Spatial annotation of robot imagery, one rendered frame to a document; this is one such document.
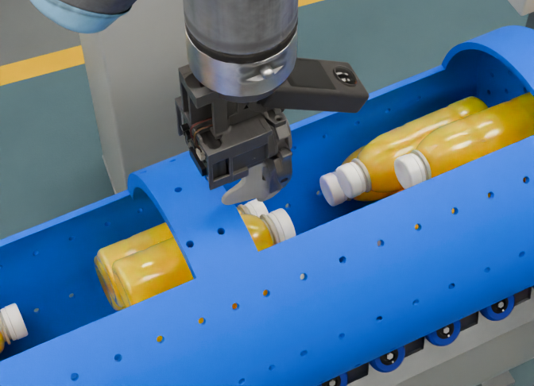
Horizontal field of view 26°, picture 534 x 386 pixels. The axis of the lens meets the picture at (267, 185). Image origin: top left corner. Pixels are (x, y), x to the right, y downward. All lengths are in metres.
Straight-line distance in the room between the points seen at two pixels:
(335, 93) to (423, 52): 1.88
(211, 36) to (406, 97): 0.55
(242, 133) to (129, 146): 1.21
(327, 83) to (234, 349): 0.27
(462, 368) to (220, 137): 0.57
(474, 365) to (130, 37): 0.85
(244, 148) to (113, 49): 1.00
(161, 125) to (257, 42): 1.30
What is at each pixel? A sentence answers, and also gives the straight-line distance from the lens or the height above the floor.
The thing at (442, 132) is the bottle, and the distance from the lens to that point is 1.26.
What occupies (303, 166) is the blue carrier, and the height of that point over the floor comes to 1.04.
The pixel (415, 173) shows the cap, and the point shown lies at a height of 1.16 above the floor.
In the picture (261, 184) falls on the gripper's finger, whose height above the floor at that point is 1.28.
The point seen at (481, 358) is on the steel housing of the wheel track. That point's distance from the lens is 1.46.
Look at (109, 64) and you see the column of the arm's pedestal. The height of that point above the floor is 0.65.
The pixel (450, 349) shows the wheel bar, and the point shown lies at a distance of 1.41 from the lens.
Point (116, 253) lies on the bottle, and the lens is 1.22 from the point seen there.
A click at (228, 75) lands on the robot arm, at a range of 0.91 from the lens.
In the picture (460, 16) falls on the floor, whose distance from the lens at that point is 2.99.
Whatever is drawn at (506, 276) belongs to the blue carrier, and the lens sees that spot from 1.24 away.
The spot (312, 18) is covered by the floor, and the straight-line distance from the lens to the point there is 2.95.
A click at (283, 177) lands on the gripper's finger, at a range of 1.04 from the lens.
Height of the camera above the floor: 2.17
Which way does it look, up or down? 56 degrees down
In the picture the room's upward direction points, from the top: straight up
